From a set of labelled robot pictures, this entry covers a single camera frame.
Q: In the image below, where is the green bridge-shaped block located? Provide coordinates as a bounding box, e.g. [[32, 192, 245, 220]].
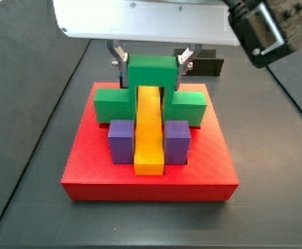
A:
[[94, 54, 207, 126]]

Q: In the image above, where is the purple bridge-shaped block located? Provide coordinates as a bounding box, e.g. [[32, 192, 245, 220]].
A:
[[109, 120, 191, 165]]

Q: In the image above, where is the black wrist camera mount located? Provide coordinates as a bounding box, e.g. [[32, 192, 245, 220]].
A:
[[223, 0, 302, 68]]

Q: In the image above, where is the red board base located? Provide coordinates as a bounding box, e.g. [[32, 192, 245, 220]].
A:
[[60, 82, 241, 202]]

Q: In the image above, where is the yellow long block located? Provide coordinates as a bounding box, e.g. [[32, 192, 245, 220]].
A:
[[134, 86, 165, 175]]

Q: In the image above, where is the black angled bracket holder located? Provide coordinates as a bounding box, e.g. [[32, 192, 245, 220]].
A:
[[174, 48, 225, 77]]

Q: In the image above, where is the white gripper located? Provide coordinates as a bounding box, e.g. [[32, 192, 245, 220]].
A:
[[52, 0, 239, 89]]

